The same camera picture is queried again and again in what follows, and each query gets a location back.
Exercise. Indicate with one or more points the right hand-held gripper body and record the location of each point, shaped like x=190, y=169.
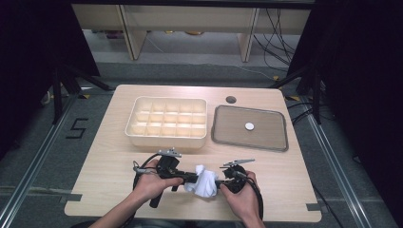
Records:
x=236, y=179

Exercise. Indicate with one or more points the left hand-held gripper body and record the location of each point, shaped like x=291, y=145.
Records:
x=168, y=166

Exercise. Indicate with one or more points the cream compartment storage box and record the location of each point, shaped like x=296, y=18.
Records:
x=168, y=122

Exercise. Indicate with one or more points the person's right hand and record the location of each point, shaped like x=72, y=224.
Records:
x=245, y=202

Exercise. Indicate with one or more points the person's left hand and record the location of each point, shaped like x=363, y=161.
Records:
x=150, y=185

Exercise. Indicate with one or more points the dark round table grommet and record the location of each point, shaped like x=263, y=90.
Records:
x=231, y=99

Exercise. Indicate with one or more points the black metal stand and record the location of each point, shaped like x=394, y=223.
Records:
x=316, y=95
x=57, y=95

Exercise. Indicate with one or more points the yellow round object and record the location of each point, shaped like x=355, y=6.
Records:
x=193, y=32

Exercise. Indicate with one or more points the purple object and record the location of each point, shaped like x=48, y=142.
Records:
x=114, y=34

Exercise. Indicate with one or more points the black curtain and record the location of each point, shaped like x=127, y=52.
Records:
x=364, y=79
x=31, y=63

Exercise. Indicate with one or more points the aluminium floor rail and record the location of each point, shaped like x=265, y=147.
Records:
x=34, y=164
x=335, y=167

